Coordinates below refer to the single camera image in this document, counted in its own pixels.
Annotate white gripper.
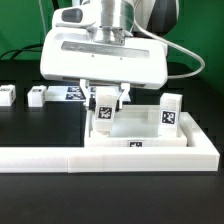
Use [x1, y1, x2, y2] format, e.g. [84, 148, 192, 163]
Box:
[40, 27, 168, 111]

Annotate white square tabletop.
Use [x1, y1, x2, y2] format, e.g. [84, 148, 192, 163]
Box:
[84, 105, 187, 147]

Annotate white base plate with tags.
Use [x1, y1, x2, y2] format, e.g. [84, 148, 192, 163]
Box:
[45, 85, 131, 102]

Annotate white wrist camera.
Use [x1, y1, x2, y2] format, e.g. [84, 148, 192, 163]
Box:
[52, 4, 96, 28]

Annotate black cables at base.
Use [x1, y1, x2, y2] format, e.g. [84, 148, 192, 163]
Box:
[0, 43, 46, 62]

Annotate white L-shaped obstacle wall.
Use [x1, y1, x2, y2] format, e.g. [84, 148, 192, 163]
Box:
[0, 112, 220, 173]

